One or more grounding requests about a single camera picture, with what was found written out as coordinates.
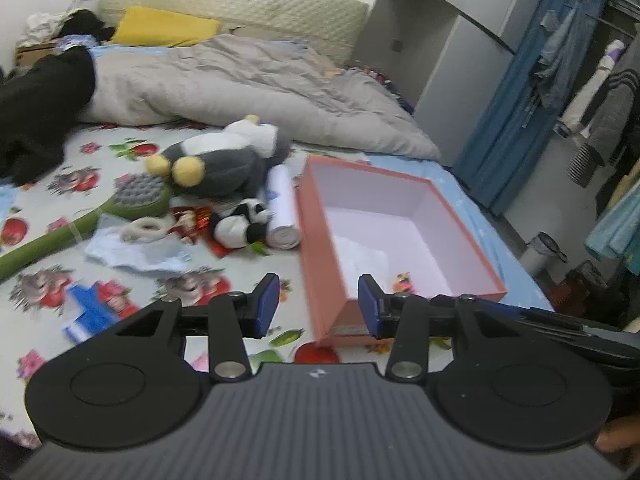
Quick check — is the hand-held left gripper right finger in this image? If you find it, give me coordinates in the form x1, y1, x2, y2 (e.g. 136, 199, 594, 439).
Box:
358, 274, 526, 382

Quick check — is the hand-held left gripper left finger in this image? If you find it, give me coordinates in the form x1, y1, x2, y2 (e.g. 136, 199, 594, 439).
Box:
114, 273, 281, 382

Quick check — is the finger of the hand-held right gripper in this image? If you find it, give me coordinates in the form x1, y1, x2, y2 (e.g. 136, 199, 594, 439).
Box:
519, 306, 623, 335

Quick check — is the pink cardboard box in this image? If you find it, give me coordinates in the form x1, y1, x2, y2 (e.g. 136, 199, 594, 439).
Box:
292, 155, 508, 348

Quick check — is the dark red snack packet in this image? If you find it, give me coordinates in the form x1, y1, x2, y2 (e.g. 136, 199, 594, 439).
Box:
207, 237, 236, 260

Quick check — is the small panda plush toy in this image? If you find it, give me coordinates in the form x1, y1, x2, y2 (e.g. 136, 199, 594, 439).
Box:
210, 199, 273, 251

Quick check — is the shiny red packet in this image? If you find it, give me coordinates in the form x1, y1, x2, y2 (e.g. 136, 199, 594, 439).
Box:
172, 206, 213, 241

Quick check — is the blue and white packet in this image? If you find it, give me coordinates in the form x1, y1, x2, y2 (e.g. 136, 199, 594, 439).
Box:
62, 282, 141, 343

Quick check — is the person's right hand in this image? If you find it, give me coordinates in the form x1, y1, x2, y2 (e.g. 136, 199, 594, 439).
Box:
595, 417, 640, 456

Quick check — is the dark red bag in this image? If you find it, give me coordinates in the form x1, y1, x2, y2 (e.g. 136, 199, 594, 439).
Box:
555, 260, 626, 306

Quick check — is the grey trash bin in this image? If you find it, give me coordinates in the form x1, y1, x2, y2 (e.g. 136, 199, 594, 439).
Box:
520, 232, 568, 278

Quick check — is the hanging teal garment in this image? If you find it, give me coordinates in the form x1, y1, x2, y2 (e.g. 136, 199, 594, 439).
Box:
585, 190, 640, 261

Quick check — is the white spray can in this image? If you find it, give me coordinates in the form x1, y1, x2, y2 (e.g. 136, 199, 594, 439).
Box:
264, 164, 302, 250

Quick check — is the light blue cloth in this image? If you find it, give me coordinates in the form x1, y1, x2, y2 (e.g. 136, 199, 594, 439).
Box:
84, 225, 193, 273

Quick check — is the grey penguin plush toy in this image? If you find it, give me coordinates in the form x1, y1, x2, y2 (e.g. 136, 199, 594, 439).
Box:
145, 115, 293, 201

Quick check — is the green massage brush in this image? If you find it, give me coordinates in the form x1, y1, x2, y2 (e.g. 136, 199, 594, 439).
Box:
0, 172, 171, 281

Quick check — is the blue curtain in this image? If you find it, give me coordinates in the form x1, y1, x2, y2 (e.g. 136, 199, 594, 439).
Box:
457, 0, 608, 211

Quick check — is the grey striped sweater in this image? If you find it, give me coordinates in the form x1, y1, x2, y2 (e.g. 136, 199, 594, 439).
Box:
567, 67, 640, 186

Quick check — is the grey duvet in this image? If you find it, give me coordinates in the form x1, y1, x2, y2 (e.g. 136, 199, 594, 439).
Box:
77, 35, 441, 161

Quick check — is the hanging white garment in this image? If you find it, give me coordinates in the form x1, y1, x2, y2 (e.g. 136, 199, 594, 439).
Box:
560, 40, 626, 136

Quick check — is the printed bedsheet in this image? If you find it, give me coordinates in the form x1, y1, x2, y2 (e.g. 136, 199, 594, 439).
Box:
0, 45, 556, 448

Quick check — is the grey wardrobe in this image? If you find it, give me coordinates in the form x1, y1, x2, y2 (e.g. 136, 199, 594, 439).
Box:
350, 0, 533, 166

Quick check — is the hanging denim garment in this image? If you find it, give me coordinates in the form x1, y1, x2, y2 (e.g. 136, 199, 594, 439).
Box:
532, 5, 586, 111

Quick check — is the yellow pillow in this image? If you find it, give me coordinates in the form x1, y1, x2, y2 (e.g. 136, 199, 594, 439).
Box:
111, 6, 222, 48

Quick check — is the beige padded headboard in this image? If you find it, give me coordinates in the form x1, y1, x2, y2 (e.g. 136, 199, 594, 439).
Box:
102, 0, 368, 68

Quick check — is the black garment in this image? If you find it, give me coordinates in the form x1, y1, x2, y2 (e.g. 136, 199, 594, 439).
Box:
0, 45, 97, 186

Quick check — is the wooden nightstand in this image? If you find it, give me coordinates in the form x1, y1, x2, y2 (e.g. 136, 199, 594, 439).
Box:
15, 42, 63, 67

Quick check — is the pile of clothes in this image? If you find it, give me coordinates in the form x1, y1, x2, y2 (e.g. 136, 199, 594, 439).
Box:
22, 9, 116, 47

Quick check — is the white fluffy hair ring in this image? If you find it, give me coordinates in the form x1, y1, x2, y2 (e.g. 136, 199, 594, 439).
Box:
122, 216, 168, 242

